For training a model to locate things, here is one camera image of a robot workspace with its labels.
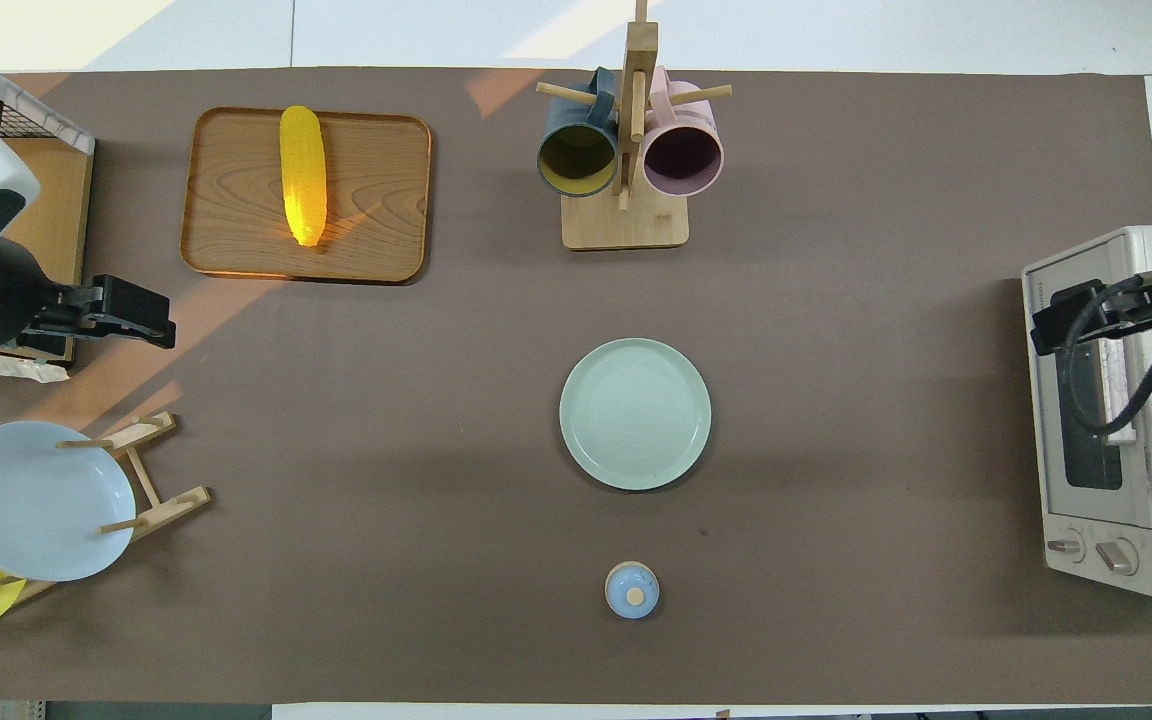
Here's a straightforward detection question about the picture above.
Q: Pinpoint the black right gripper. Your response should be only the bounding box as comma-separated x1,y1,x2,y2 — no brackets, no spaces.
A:
1031,262,1152,357

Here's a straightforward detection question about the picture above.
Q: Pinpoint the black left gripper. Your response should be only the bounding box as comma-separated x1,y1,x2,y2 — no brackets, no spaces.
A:
21,274,178,351

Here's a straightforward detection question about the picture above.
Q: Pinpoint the yellow corn cob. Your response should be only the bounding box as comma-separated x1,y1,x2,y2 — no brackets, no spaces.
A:
280,105,328,248

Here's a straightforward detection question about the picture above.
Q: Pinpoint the pale green plate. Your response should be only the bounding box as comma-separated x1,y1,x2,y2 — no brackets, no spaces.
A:
559,338,712,492

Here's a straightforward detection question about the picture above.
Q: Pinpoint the wooden shelf box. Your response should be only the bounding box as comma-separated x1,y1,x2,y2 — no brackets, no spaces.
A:
0,75,95,363

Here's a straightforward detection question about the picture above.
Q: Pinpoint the wooden plate rack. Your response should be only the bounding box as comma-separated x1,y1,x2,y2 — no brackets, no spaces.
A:
0,411,212,608

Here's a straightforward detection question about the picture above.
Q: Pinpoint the light blue plate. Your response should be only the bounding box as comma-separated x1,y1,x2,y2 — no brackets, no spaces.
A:
0,421,137,583

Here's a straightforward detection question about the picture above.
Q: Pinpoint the wooden serving tray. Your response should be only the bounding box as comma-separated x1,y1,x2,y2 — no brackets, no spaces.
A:
180,107,433,286

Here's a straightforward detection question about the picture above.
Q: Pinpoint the brown table mat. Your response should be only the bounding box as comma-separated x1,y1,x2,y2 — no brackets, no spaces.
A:
0,68,1152,706

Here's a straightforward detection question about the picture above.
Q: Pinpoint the pink mug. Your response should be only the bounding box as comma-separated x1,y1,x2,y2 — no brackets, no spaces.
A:
642,66,725,197

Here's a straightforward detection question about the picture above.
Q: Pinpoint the wooden mug tree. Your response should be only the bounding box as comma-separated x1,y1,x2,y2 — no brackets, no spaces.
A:
536,0,734,251

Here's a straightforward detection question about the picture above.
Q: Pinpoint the dark blue mug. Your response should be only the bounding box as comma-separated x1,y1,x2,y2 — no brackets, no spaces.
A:
537,68,620,198

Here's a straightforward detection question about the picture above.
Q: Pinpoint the small blue jar cork lid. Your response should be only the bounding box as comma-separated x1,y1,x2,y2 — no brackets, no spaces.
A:
605,561,660,620

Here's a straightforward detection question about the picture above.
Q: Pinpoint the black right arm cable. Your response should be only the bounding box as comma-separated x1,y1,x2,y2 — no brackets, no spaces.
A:
1066,275,1152,437

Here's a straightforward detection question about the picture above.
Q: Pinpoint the wire mesh basket marble rim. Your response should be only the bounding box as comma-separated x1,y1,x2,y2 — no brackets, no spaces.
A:
0,40,96,156

